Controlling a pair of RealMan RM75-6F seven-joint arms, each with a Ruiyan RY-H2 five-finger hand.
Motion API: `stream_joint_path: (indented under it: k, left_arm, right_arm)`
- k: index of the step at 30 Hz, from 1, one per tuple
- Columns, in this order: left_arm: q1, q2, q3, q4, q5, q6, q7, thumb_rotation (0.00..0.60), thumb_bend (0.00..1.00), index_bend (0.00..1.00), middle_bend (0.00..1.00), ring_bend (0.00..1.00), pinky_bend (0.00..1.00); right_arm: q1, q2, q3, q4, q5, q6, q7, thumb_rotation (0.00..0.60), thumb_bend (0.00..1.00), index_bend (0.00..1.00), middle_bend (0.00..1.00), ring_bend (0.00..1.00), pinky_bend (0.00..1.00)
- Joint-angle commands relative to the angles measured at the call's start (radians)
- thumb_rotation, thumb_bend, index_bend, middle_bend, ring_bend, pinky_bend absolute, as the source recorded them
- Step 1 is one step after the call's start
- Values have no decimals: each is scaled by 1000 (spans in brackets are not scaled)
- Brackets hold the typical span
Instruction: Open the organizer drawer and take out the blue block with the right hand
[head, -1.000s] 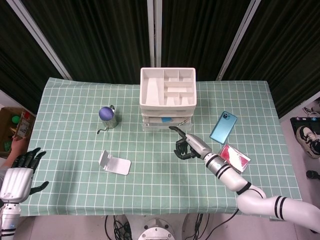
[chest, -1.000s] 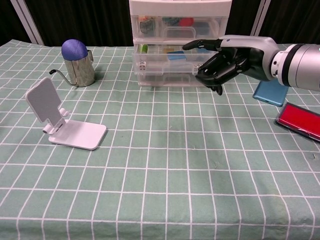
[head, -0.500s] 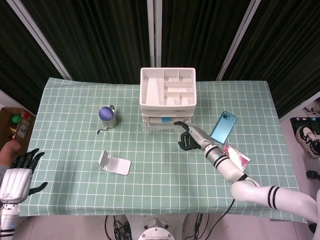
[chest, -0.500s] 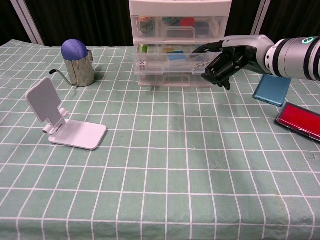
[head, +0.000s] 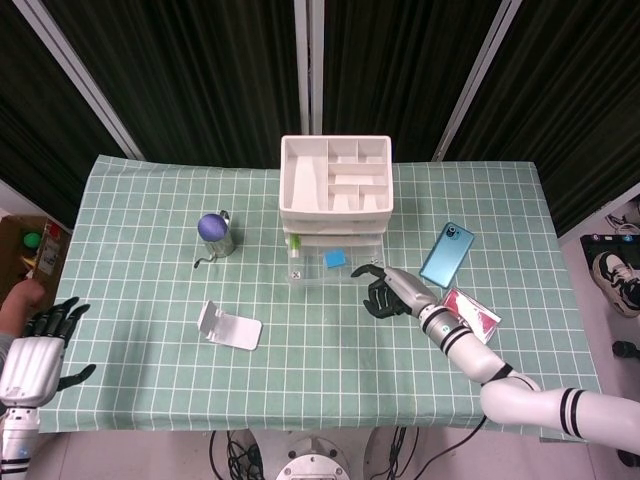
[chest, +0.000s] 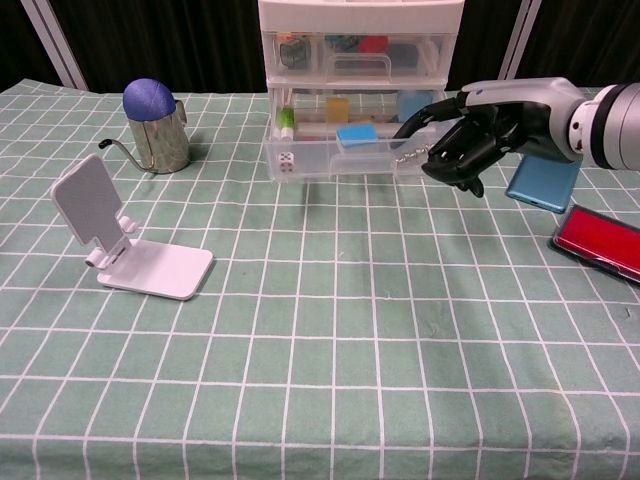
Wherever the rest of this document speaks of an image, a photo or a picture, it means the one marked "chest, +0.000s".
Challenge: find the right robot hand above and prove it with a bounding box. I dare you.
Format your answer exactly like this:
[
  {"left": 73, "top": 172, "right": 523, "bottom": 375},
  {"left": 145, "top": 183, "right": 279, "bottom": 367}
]
[{"left": 392, "top": 76, "right": 584, "bottom": 199}]

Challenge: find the clear drawer without handle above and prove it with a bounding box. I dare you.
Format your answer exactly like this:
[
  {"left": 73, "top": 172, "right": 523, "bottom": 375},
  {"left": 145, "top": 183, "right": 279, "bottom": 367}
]
[{"left": 264, "top": 87, "right": 447, "bottom": 183}]

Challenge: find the red object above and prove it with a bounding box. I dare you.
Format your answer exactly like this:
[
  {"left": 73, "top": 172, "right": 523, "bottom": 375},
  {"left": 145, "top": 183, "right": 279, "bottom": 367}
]
[{"left": 357, "top": 35, "right": 390, "bottom": 54}]

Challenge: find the white plastic drawer cabinet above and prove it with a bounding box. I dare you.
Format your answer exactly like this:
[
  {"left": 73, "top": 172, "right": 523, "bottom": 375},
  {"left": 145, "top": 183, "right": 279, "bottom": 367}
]
[{"left": 257, "top": 0, "right": 465, "bottom": 146}]

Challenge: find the blue smartphone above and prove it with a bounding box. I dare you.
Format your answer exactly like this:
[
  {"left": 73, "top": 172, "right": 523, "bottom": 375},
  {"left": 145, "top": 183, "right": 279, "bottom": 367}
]
[{"left": 505, "top": 154, "right": 584, "bottom": 215}]

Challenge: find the light blue block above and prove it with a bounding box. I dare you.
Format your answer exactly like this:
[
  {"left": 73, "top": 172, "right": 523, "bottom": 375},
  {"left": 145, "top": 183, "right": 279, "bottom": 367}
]
[{"left": 397, "top": 90, "right": 433, "bottom": 122}]

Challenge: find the red ink pad case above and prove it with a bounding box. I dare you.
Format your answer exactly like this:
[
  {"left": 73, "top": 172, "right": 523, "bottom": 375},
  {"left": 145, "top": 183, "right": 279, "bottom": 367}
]
[{"left": 550, "top": 203, "right": 640, "bottom": 287}]

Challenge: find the blue eraser block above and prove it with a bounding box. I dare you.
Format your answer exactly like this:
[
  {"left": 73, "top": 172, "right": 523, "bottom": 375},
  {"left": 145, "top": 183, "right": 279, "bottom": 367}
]
[{"left": 335, "top": 124, "right": 378, "bottom": 150}]

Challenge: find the green black cube toy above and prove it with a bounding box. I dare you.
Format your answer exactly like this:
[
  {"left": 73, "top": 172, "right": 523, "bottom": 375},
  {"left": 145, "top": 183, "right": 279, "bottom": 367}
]
[{"left": 279, "top": 40, "right": 307, "bottom": 68}]

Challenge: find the green glue stick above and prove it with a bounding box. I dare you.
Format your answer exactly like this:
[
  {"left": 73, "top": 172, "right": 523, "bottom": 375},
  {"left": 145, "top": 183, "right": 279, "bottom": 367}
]
[{"left": 277, "top": 106, "right": 296, "bottom": 141}]

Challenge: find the green checkered tablecloth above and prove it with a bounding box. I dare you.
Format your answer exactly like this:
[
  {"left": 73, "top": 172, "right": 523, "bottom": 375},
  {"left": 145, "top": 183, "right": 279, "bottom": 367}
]
[{"left": 0, "top": 79, "right": 640, "bottom": 480}]

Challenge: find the steel gooseneck kettle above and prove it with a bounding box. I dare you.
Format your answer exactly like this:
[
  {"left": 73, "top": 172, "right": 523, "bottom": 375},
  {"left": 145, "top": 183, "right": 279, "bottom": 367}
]
[{"left": 97, "top": 97, "right": 193, "bottom": 175}]

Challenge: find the blue ball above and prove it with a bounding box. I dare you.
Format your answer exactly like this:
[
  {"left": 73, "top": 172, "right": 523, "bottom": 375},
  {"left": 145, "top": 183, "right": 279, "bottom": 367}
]
[{"left": 122, "top": 77, "right": 177, "bottom": 122}]

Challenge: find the white folding phone stand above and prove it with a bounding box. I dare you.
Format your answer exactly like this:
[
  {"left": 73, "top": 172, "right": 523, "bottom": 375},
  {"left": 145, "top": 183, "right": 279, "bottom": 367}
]
[{"left": 51, "top": 152, "right": 215, "bottom": 302}]

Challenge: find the white frame post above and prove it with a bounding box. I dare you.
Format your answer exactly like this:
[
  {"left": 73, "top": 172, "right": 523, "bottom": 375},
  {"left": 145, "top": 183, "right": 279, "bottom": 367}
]
[
  {"left": 25, "top": 0, "right": 87, "bottom": 91},
  {"left": 495, "top": 0, "right": 536, "bottom": 84}
]

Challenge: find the clear drawer with large handle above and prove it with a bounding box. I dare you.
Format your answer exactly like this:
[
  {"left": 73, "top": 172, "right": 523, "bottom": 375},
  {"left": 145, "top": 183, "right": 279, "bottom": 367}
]
[{"left": 263, "top": 31, "right": 453, "bottom": 79}]

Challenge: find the metal chain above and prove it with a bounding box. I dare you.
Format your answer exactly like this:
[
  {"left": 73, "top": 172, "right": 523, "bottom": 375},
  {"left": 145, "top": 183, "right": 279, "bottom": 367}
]
[{"left": 392, "top": 144, "right": 432, "bottom": 166}]

